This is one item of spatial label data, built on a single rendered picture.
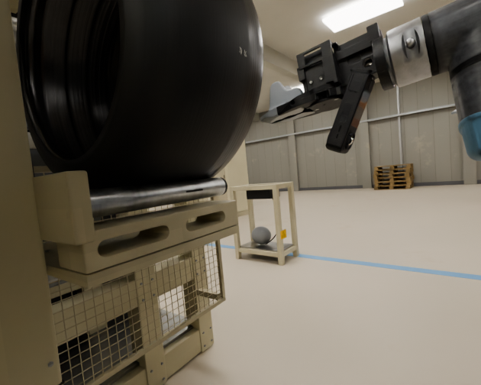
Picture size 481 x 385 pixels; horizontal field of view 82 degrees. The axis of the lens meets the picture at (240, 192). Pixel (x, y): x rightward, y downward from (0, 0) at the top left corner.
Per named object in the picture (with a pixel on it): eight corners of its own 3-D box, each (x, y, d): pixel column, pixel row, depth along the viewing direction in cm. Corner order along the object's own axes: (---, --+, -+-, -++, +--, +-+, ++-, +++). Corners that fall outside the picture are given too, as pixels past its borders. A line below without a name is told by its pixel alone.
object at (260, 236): (282, 266, 272) (276, 184, 267) (235, 258, 310) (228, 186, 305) (299, 255, 299) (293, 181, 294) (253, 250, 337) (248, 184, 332)
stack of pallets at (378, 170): (414, 186, 914) (414, 163, 909) (411, 189, 856) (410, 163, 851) (379, 188, 982) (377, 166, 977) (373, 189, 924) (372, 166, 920)
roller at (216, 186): (65, 221, 43) (79, 222, 40) (62, 191, 42) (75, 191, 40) (214, 195, 71) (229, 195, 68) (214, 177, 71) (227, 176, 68)
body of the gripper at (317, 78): (310, 69, 49) (385, 35, 42) (319, 118, 49) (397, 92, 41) (291, 56, 43) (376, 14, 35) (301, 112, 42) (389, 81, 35)
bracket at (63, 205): (75, 247, 36) (65, 170, 35) (-10, 231, 60) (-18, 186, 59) (101, 240, 39) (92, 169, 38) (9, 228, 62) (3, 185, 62)
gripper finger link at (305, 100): (285, 108, 48) (334, 88, 43) (286, 118, 48) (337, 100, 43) (271, 104, 44) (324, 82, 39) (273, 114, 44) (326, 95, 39)
